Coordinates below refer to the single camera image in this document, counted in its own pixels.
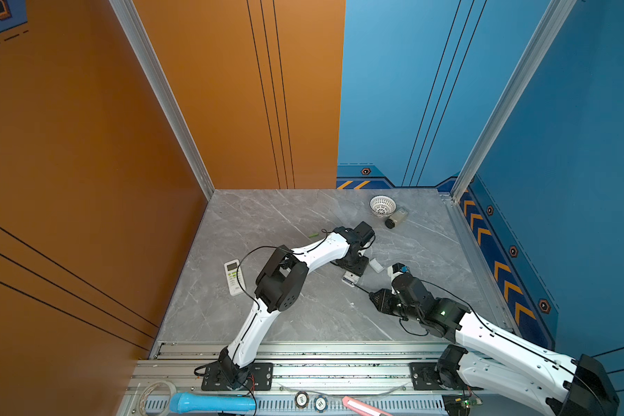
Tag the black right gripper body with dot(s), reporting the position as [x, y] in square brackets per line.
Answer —
[392, 305]

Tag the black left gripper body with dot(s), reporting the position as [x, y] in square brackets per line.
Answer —
[357, 265]

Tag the black handled screwdriver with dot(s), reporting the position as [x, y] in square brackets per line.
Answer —
[362, 289]

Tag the white air conditioner remote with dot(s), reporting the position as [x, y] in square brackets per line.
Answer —
[350, 279]

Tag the white battery cover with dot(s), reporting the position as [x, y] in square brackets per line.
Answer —
[376, 266]

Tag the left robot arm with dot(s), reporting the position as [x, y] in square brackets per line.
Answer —
[279, 285]

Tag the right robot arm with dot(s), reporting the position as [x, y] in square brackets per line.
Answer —
[482, 355]

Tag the glass jar with black lid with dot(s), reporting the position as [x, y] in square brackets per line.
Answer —
[396, 218]

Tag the patterned white ceramic bowl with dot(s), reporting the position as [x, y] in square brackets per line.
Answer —
[382, 206]

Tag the small green circuit board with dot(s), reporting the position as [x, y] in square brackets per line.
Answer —
[461, 406]

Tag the clear tape roll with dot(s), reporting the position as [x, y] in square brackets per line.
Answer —
[155, 399]

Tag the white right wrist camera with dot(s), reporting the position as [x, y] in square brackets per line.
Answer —
[397, 270]

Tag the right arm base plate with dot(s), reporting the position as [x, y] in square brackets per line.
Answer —
[428, 376]

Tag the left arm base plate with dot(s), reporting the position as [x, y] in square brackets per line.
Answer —
[257, 377]

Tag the blue plastic handle tool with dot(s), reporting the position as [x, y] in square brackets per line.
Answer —
[185, 403]

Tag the aluminium corner post right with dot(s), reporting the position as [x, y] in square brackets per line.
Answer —
[541, 40]

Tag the aluminium corner post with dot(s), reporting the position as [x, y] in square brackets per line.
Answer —
[135, 31]
[541, 40]

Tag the aluminium corner post left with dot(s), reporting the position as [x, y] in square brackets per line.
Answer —
[135, 31]

